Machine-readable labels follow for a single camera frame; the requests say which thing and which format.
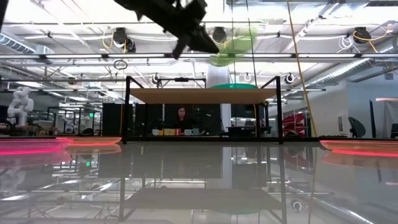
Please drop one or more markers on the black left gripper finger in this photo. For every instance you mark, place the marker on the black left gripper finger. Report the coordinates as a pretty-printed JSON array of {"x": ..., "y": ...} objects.
[
  {"x": 202, "y": 42},
  {"x": 182, "y": 45}
]

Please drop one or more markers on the green translucent plate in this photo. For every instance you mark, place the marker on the green translucent plate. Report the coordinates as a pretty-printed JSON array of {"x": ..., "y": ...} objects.
[{"x": 239, "y": 46}]

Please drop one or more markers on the teal translucent plate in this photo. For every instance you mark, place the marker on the teal translucent plate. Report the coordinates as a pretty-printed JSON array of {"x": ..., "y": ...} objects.
[{"x": 233, "y": 86}]

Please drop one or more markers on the orange translucent plate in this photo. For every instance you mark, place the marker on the orange translucent plate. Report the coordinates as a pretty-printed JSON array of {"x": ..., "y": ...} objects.
[
  {"x": 96, "y": 140},
  {"x": 367, "y": 147}
]

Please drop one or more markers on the pink translucent plate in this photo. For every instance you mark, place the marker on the pink translucent plate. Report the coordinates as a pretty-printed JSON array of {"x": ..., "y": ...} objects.
[{"x": 31, "y": 145}]

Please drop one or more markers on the person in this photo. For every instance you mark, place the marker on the person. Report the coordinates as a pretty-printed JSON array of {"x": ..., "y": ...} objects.
[{"x": 182, "y": 113}]

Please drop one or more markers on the red mug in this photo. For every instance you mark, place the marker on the red mug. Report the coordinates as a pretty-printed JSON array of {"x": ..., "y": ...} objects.
[{"x": 178, "y": 132}]

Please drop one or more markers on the light blue mug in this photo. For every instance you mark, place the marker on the light blue mug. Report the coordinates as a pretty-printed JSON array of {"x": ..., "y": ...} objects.
[{"x": 188, "y": 132}]

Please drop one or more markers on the teal mug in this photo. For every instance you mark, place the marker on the teal mug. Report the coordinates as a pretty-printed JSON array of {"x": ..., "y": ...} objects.
[{"x": 196, "y": 131}]

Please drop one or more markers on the yellow mug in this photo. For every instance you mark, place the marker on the yellow mug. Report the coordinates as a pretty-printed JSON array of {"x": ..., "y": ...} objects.
[{"x": 168, "y": 132}]

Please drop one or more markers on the white mug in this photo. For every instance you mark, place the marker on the white mug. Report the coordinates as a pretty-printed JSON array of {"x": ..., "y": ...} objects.
[{"x": 155, "y": 132}]

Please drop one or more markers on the black cabinet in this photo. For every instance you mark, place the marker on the black cabinet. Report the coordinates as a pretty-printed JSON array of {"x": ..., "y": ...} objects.
[{"x": 112, "y": 119}]

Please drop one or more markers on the white humanoid robot figure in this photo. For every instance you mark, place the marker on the white humanoid robot figure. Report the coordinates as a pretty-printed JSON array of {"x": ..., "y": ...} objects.
[{"x": 20, "y": 105}]

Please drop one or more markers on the dark office chair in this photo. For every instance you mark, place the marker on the dark office chair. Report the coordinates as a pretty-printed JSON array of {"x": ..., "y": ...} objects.
[{"x": 357, "y": 127}]

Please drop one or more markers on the silver ventilation duct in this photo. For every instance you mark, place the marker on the silver ventilation duct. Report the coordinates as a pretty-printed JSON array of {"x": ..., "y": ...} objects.
[{"x": 342, "y": 71}]

